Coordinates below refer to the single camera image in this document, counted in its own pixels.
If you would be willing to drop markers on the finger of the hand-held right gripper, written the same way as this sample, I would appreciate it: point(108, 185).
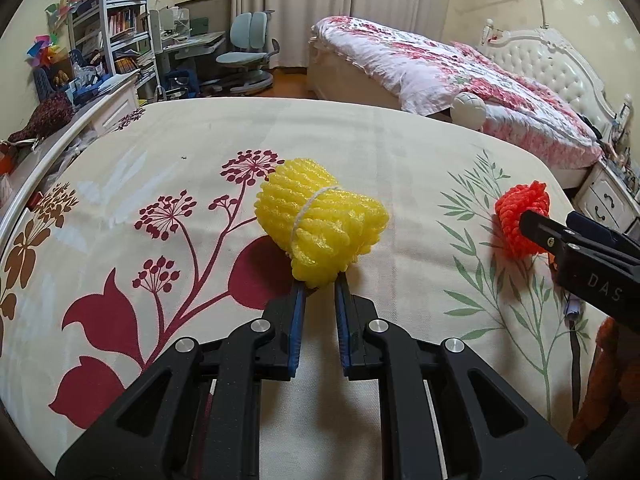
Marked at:
point(595, 232)
point(542, 230)

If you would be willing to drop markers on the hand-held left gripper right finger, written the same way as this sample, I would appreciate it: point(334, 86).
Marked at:
point(342, 330)

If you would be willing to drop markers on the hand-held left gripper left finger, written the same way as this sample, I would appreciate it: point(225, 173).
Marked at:
point(297, 325)

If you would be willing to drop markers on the orange foam fruit net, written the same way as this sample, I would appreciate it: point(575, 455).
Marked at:
point(515, 210)

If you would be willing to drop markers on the yellow foam fruit net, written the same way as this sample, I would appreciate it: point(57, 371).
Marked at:
point(320, 215)

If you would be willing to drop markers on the person's right forearm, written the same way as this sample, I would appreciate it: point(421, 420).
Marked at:
point(610, 385)

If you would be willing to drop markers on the white nightstand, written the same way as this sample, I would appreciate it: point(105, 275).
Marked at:
point(607, 200)

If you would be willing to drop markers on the cluster of small bottles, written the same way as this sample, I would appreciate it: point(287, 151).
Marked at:
point(622, 150)

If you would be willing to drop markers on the white tufted headboard bed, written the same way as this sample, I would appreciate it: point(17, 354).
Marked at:
point(550, 65)

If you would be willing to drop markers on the pink floral quilt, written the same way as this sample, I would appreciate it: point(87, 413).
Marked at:
point(425, 65)

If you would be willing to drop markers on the blue-grey desk chair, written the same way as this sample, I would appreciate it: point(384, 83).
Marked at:
point(247, 45)

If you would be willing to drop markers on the grey study desk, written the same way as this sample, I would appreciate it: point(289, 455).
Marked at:
point(195, 42)

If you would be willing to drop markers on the white curtain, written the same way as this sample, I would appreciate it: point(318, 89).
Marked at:
point(310, 5)

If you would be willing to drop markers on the dark red knitted cloth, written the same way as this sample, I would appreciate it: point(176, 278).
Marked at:
point(47, 112)

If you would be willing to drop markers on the blue plastic basket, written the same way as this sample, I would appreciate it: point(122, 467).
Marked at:
point(42, 85)

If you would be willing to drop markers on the white bookshelf with books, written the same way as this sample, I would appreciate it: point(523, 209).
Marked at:
point(115, 20)

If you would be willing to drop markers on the colourful pinwheel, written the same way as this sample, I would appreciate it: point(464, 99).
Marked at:
point(42, 50)

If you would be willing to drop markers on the white rounded bed post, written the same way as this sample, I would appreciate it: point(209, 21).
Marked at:
point(469, 110)

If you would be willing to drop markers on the white curved bed rail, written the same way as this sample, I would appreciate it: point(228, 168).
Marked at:
point(55, 145)

